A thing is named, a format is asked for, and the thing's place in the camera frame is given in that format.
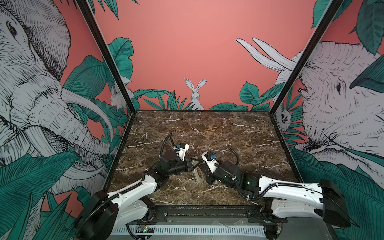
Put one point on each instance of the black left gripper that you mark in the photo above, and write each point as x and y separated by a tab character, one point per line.
190	167

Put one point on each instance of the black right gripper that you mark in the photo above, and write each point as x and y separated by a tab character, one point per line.
209	176

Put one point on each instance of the grey remote control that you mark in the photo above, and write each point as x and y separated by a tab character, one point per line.
199	175

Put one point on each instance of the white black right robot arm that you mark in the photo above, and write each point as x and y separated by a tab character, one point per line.
316	200

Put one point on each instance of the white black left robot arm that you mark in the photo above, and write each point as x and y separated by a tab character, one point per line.
109	211

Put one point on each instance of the green circuit board with leds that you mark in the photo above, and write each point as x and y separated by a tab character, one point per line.
145	230

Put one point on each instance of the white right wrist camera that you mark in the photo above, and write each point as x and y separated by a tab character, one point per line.
209	160

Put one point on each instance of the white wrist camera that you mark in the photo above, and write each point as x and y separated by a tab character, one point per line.
181	151
209	160

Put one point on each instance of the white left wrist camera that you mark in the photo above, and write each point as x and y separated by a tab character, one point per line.
181	151

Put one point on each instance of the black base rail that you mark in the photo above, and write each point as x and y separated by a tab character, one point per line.
252	213

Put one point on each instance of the white slotted cable duct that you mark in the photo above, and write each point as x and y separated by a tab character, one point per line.
178	230

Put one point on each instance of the black left corner frame post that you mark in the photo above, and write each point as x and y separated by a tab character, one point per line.
103	47

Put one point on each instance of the black corner frame post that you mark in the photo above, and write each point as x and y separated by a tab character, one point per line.
323	25
103	47

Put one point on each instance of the black right corner frame post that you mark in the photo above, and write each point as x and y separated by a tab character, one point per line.
323	25

